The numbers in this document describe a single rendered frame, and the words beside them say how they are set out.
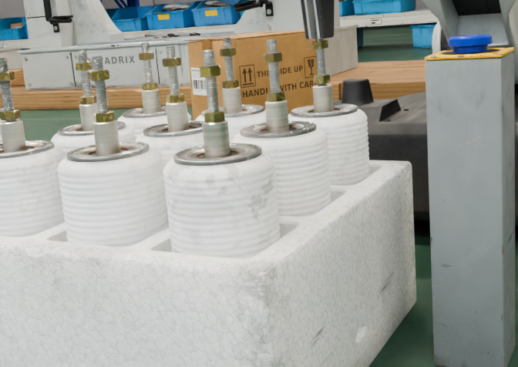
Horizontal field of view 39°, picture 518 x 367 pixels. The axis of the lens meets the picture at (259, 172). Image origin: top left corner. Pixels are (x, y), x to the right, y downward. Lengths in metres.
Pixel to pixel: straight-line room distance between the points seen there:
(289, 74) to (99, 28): 1.66
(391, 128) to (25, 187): 0.57
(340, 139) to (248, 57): 1.15
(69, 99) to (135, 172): 2.71
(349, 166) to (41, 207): 0.32
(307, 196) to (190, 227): 0.15
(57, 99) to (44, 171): 2.67
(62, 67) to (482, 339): 2.88
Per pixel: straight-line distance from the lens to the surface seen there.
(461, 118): 0.71
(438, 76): 0.71
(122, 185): 0.66
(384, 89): 2.67
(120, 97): 3.19
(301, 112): 0.83
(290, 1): 2.92
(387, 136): 1.11
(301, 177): 0.70
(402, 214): 0.87
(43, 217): 0.75
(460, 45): 0.72
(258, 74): 1.95
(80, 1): 3.58
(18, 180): 0.74
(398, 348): 0.84
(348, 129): 0.80
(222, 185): 0.59
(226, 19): 6.01
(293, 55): 2.02
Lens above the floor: 0.37
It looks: 13 degrees down
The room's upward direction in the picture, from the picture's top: 5 degrees counter-clockwise
